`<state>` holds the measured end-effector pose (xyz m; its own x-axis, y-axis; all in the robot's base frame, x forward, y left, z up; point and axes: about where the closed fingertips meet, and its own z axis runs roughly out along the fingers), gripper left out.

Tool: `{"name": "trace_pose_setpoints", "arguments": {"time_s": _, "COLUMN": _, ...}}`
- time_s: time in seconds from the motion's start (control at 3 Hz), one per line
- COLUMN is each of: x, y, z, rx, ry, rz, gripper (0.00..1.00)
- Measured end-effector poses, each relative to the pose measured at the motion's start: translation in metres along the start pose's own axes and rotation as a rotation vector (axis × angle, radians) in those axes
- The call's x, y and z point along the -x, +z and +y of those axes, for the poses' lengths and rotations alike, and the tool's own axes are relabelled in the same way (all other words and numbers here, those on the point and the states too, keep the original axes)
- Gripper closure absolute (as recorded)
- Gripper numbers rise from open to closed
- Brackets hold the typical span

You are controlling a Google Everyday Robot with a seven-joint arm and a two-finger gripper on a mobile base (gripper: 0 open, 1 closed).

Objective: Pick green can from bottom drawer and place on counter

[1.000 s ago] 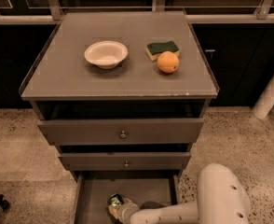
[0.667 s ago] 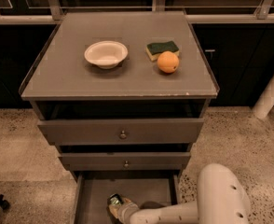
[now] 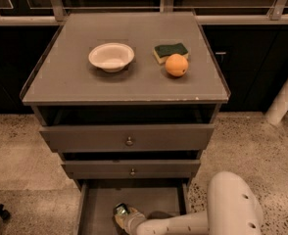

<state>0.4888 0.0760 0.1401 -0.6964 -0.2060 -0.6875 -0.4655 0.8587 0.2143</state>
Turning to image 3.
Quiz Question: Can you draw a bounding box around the grey bottom drawer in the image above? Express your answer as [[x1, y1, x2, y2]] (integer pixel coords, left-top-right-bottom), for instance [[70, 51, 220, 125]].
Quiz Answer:
[[73, 178, 189, 235]]

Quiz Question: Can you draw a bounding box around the metal window railing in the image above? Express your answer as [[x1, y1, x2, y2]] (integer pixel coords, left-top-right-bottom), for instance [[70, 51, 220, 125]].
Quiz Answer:
[[0, 0, 288, 27]]

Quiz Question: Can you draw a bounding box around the grey drawer cabinet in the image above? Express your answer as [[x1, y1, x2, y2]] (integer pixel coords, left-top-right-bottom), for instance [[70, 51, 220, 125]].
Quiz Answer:
[[20, 11, 231, 188]]

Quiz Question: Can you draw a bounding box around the white bowl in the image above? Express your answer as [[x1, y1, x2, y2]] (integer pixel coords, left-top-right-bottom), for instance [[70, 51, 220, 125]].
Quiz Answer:
[[88, 43, 135, 72]]

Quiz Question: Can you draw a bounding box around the orange fruit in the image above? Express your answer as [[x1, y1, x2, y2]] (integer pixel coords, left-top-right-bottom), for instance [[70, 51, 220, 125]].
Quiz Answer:
[[165, 54, 189, 77]]

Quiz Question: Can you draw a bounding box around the grey top drawer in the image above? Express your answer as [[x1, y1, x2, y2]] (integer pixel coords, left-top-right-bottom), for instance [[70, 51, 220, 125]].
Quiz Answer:
[[40, 124, 214, 153]]

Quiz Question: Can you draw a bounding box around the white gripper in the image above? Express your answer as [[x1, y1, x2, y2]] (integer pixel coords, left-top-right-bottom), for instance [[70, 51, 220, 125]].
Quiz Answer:
[[115, 207, 147, 235]]

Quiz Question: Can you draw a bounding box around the grey drawer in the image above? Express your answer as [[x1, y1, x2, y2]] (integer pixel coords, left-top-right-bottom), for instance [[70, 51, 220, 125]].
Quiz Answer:
[[40, 124, 214, 153], [73, 178, 189, 235], [62, 160, 200, 179]]

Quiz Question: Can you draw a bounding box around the green yellow sponge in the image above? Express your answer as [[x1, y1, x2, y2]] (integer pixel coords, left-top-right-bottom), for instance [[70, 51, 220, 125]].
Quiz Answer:
[[153, 43, 189, 65]]

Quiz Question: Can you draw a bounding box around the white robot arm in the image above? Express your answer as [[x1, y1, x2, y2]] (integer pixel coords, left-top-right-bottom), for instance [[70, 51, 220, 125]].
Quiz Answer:
[[115, 171, 264, 235]]

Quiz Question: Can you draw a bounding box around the grey middle drawer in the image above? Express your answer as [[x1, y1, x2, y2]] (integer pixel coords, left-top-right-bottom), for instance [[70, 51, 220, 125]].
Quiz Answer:
[[62, 160, 200, 179]]

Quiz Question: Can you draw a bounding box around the white pillar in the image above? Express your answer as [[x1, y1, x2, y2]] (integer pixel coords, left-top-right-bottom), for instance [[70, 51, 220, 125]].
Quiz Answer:
[[265, 78, 288, 125]]

